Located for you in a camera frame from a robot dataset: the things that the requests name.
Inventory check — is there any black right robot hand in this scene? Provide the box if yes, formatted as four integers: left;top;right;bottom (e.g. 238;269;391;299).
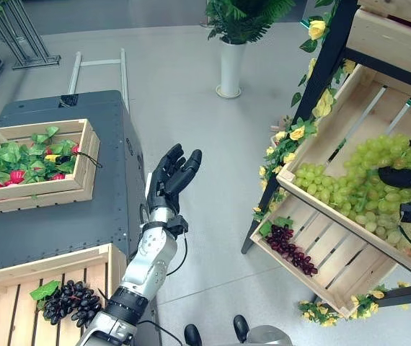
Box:
377;139;411;189

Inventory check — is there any black metal shelf frame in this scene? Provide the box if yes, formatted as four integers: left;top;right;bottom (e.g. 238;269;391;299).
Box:
241;0;411;308

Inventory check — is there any wooden crate with green grapes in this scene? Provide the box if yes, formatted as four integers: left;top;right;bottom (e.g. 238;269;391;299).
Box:
276;63;411;286

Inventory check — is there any purple grape bunch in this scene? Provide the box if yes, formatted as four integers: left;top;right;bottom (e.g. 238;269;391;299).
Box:
259;216;319;278

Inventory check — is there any black right robot foot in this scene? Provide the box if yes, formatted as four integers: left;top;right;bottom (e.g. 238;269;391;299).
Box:
232;314;250;344

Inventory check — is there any silver robot body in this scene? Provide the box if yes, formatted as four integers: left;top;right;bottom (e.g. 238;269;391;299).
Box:
244;324;293;346

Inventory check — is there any black left robot foot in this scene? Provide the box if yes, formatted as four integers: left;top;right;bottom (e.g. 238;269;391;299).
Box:
183;324;203;346

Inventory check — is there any silver metal stand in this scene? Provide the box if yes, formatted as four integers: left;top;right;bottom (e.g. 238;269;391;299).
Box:
0;0;63;71

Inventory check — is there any tall white vase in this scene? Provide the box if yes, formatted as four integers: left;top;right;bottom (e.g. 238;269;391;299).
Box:
215;37;247;99

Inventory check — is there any green fern plant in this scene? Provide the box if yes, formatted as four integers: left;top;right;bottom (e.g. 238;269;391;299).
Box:
205;0;297;46

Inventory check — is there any green grape bunch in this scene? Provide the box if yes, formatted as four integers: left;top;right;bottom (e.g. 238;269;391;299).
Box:
344;133;411;177
293;162;358;217
348;178;411;266

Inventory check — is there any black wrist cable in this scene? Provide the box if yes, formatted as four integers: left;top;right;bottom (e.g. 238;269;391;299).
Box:
165;230;189;278

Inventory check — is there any black robot foot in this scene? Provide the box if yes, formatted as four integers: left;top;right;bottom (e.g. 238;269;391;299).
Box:
232;314;250;344
183;324;203;346

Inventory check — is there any wooden crate with black grapes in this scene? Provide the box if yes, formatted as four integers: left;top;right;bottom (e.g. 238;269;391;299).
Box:
0;243;129;346

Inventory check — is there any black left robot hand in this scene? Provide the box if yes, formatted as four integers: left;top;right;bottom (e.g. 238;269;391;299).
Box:
146;143;203;214

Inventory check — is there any black grape bunch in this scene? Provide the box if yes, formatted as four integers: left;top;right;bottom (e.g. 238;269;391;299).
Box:
29;280;103;329

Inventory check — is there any yellow rose garland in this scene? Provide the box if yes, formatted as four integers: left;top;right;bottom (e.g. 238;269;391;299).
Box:
252;17;358;221
297;281;411;328

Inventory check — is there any wooden crate with purple grapes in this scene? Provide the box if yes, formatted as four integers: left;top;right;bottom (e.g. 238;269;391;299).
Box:
250;194;399;319

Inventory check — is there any wooden crate with strawberries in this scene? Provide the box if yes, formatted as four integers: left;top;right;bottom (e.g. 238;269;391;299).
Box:
0;117;102;216

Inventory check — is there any white metal floor frame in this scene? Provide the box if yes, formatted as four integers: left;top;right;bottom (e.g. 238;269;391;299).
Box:
67;48;131;113

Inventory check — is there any dark grey metal cabinet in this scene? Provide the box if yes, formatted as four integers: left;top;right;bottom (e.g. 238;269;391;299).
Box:
0;89;149;275

